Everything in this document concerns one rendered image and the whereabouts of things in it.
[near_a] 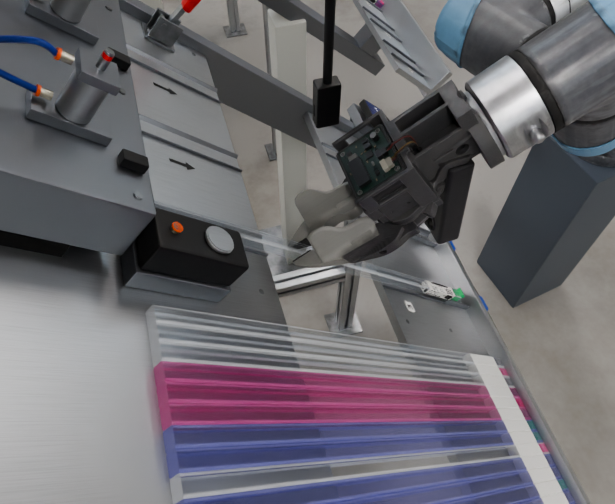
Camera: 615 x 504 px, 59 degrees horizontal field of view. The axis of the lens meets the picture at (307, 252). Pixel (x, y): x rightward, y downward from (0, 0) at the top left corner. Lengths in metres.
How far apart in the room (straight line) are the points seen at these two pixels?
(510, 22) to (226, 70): 0.35
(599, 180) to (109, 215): 1.08
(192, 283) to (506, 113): 0.27
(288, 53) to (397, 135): 0.66
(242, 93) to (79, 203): 0.46
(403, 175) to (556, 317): 1.32
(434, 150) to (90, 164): 0.26
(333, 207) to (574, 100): 0.22
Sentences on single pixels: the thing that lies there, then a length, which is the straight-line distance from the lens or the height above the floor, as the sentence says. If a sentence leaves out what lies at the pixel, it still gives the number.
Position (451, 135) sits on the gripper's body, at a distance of 0.45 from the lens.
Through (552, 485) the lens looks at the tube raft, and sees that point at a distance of 0.70.
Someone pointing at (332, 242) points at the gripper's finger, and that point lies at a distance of 0.49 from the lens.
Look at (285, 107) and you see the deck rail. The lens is 0.80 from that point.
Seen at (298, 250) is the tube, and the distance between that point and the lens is 0.52.
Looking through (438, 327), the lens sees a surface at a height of 0.79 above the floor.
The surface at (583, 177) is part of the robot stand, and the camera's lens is 1.29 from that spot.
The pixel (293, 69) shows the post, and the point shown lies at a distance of 1.12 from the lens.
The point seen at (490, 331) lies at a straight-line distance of 0.77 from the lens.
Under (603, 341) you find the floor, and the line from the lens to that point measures 1.74.
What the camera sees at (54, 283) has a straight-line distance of 0.37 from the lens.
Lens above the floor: 1.39
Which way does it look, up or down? 56 degrees down
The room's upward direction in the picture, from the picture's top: straight up
